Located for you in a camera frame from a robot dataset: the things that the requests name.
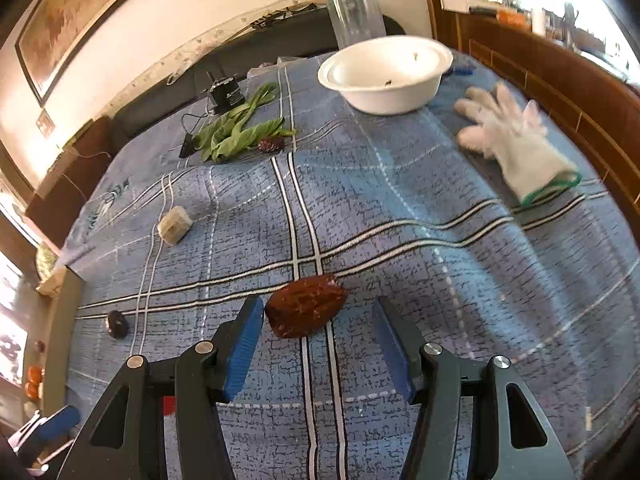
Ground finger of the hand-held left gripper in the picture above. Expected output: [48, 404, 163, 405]
[10, 405, 82, 461]

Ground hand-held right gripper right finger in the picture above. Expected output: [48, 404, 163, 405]
[372, 296, 576, 480]

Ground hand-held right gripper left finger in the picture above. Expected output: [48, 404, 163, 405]
[57, 295, 265, 480]

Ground large red date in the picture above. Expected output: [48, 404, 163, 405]
[264, 273, 347, 339]

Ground grey board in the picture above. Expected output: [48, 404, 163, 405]
[42, 265, 84, 413]

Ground blue plaid tablecloth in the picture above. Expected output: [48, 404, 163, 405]
[60, 50, 640, 480]

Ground small dark fruit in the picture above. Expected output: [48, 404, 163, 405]
[106, 310, 130, 338]

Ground small beige cube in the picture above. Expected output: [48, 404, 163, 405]
[157, 206, 193, 246]

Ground green leafy vegetable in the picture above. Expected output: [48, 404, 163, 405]
[192, 82, 297, 163]

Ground white knit glove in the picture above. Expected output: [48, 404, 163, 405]
[454, 83, 583, 206]

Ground brown wooden side board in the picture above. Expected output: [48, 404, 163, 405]
[25, 117, 113, 251]

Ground white paper bowl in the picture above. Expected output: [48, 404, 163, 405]
[317, 36, 454, 115]

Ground black power adapter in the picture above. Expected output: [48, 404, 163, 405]
[206, 76, 245, 113]

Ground dark grey upholstered headboard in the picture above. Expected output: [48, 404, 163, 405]
[107, 10, 401, 141]

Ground brown wooden panel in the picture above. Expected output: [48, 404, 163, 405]
[420, 0, 640, 241]

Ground clear plastic cup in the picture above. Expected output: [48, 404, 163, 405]
[326, 0, 386, 52]

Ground black object on headboard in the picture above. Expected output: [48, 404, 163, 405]
[250, 4, 317, 29]

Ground white flat box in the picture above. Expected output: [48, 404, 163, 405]
[440, 0, 501, 15]

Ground black cable with plug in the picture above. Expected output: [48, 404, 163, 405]
[179, 112, 211, 159]

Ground framed wall picture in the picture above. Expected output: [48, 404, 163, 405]
[15, 0, 186, 106]

